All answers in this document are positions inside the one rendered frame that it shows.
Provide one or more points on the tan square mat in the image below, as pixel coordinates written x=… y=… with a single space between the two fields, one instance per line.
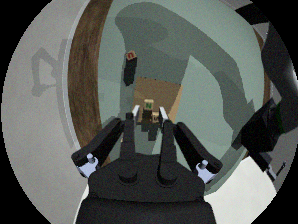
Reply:
x=164 y=94

